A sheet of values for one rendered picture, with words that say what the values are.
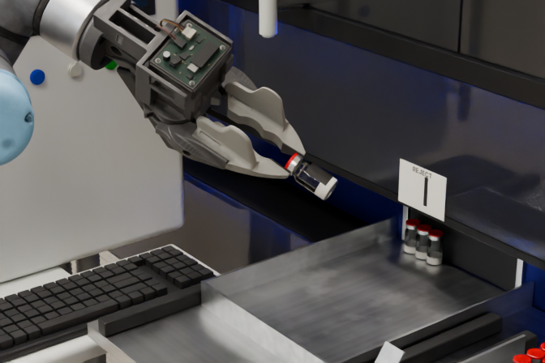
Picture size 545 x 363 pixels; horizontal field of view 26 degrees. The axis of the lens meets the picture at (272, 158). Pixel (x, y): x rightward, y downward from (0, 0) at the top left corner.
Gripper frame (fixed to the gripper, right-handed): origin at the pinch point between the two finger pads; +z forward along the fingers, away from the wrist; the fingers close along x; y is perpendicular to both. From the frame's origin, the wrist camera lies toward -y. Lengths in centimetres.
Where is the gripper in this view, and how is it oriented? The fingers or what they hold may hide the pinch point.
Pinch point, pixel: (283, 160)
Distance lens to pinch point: 105.2
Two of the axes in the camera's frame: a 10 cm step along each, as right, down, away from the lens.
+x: 5.6, -7.1, 4.2
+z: 8.2, 5.5, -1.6
